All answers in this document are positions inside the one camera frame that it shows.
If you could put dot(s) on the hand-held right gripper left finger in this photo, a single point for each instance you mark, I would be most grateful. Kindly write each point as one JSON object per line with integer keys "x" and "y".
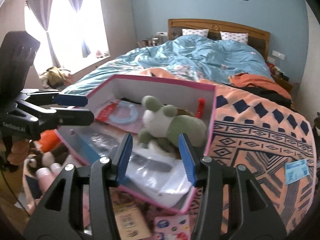
{"x": 125, "y": 160}

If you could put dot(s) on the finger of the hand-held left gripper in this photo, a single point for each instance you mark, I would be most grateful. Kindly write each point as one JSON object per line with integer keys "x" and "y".
{"x": 75, "y": 118}
{"x": 72, "y": 100}

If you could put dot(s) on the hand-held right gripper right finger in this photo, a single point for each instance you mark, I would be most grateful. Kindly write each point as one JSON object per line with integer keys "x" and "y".
{"x": 188, "y": 160}

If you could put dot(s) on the green frog plush toy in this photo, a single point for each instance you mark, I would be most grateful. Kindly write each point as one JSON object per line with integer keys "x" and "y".
{"x": 180, "y": 130}

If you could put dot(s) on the pink cardboard box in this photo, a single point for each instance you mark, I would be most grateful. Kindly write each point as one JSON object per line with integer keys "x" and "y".
{"x": 162, "y": 90}

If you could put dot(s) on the person's left hand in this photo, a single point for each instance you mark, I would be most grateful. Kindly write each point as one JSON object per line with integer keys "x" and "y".
{"x": 21, "y": 152}

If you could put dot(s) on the pile of clothes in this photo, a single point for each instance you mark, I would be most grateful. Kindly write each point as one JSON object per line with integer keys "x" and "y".
{"x": 55, "y": 76}

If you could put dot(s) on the orange tissue pack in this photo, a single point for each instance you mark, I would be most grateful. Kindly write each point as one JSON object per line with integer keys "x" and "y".
{"x": 50, "y": 140}

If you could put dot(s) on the blue tubing packet red label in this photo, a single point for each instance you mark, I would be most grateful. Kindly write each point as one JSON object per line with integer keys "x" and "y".
{"x": 120, "y": 116}

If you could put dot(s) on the pink hand cream tube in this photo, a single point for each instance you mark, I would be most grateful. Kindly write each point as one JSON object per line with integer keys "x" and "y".
{"x": 55, "y": 167}

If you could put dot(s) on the red plastic clip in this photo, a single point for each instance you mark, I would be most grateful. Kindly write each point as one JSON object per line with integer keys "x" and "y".
{"x": 200, "y": 107}

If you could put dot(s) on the pink windowsill ornament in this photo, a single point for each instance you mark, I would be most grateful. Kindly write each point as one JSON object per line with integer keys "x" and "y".
{"x": 102, "y": 53}

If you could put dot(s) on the blue grey curtain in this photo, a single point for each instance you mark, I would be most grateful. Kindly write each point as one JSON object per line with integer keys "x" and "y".
{"x": 77, "y": 5}
{"x": 41, "y": 10}

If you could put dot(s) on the tan cardboard packet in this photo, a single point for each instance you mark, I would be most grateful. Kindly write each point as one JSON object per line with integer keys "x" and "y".
{"x": 130, "y": 220}

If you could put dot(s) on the orange navy patterned blanket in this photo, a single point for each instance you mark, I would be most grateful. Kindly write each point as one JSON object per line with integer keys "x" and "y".
{"x": 250, "y": 135}

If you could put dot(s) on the pink bottle white cap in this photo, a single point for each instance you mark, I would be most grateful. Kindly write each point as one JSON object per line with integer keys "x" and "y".
{"x": 47, "y": 182}

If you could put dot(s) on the pink sticker packet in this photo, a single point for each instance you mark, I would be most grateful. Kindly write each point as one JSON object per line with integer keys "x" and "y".
{"x": 172, "y": 227}

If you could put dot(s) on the bedside ornaments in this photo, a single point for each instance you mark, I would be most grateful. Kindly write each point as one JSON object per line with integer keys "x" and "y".
{"x": 150, "y": 42}

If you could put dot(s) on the orange cloth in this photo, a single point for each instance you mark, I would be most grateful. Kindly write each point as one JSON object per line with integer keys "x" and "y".
{"x": 255, "y": 80}

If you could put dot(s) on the black garment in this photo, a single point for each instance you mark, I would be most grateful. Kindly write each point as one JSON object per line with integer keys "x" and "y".
{"x": 272, "y": 97}

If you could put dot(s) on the blue floral duvet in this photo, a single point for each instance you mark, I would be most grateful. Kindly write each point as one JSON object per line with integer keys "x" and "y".
{"x": 187, "y": 55}

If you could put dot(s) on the blue blanket label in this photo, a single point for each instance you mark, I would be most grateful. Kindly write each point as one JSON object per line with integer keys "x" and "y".
{"x": 296, "y": 171}

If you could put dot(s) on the wooden nightstand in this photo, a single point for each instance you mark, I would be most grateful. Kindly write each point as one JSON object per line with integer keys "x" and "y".
{"x": 282, "y": 82}

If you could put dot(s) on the white dotted pillow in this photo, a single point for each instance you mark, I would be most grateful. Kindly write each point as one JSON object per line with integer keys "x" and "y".
{"x": 233, "y": 37}
{"x": 195, "y": 32}

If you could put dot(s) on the wooden headboard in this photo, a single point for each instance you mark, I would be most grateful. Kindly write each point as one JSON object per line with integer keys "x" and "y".
{"x": 225, "y": 26}

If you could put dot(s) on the white wall socket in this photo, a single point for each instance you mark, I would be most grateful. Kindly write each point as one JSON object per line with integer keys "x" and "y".
{"x": 278, "y": 54}
{"x": 161, "y": 33}

